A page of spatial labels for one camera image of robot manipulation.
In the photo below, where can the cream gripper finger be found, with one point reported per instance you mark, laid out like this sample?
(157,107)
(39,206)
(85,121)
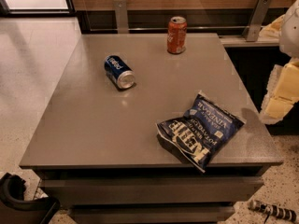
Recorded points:
(272,29)
(282,90)

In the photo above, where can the blue pepsi can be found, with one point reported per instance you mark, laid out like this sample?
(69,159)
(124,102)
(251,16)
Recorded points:
(119,72)

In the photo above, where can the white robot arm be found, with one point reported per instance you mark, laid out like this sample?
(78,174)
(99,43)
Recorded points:
(288,44)

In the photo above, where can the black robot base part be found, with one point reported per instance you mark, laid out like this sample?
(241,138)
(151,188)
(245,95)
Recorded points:
(15,210)

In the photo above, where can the orange soda can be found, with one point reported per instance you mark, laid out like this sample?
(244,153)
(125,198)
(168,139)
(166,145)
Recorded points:
(177,30)

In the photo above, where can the blue kettle chips bag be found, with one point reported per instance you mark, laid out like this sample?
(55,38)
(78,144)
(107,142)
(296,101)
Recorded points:
(201,132)

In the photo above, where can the grey drawer cabinet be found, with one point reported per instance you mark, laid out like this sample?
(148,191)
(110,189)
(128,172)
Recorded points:
(96,148)

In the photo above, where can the right metal bracket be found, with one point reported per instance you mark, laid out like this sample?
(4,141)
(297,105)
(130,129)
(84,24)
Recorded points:
(252,30)

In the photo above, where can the metal bracket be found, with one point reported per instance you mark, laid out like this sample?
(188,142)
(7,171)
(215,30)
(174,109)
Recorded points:
(121,15)
(252,30)

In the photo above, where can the left metal bracket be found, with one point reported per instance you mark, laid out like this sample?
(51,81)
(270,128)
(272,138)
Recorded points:
(121,15)

